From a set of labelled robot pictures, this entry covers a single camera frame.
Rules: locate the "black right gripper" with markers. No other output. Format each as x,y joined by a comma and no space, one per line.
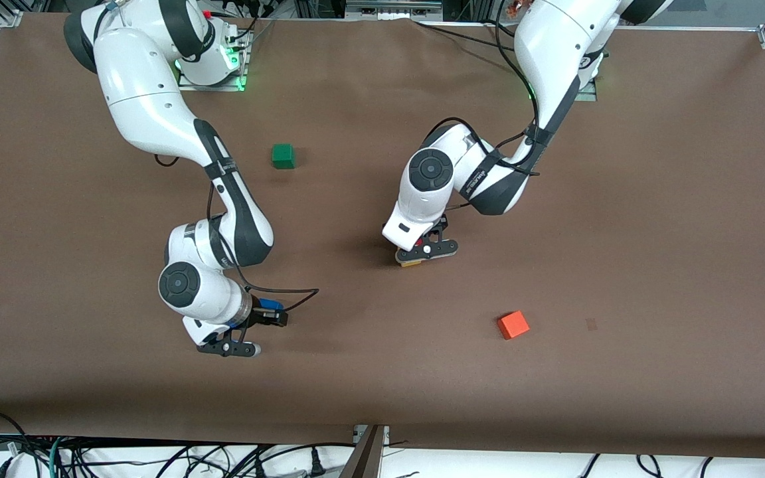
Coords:
269,318

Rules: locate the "yellow block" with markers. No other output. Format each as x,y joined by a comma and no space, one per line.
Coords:
412,263

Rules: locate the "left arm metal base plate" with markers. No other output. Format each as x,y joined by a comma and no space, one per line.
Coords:
588,93

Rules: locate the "brown table cover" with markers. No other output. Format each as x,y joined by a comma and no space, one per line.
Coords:
382,378

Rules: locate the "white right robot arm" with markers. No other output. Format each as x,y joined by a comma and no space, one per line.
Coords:
143,99

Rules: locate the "blue block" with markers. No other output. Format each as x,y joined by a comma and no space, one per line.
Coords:
271,307

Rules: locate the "aluminium frame post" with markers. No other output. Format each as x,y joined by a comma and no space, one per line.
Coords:
364,455

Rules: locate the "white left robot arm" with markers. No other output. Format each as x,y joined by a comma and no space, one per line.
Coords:
548,53

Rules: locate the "aluminium rail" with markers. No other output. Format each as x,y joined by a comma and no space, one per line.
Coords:
392,6

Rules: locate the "orange block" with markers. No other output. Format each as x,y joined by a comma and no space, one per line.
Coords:
512,325

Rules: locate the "green block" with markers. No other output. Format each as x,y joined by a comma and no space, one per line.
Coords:
283,157

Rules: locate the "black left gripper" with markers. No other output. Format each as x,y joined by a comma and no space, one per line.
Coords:
444,224

